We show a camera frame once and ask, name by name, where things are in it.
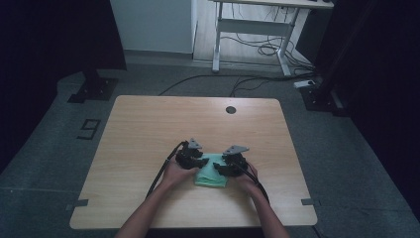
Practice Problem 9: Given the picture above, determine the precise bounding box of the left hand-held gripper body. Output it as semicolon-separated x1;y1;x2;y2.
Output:
175;138;204;170

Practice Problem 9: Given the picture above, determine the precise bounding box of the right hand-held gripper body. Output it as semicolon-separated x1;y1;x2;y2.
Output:
221;145;251;178

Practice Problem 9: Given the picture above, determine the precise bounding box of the green towel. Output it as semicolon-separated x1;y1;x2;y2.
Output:
193;152;231;188

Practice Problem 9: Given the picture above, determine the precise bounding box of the person's left hand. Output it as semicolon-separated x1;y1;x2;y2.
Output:
161;158;201;190

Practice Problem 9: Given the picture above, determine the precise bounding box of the person's right hand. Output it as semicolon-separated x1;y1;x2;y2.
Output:
231;160;265;198

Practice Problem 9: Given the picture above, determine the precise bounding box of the black stand base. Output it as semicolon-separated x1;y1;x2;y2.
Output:
300;75;351;117
67;67;119;104

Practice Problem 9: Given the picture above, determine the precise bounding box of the white power strip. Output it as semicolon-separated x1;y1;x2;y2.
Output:
293;79;317;89

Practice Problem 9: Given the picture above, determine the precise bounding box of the dark curtain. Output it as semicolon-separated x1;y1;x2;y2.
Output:
313;0;420;222
0;0;128;173

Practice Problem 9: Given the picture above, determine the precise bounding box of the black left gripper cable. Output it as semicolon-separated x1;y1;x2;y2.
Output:
145;140;188;199

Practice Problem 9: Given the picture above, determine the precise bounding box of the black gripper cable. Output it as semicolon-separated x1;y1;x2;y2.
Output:
236;162;270;204
145;140;188;199

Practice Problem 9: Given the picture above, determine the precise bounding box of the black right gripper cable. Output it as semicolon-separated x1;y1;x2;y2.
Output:
236;162;270;204

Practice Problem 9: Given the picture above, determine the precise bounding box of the short black floor cable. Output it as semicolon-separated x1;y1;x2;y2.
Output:
230;77;270;98

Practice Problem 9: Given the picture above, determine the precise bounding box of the long black floor cable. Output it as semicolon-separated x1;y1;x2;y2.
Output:
157;73;300;97

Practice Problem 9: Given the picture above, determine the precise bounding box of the tangle of black cables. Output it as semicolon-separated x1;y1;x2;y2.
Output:
220;3;315;75

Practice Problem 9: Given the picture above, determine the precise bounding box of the white metal desk frame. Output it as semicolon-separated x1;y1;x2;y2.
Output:
208;0;335;77

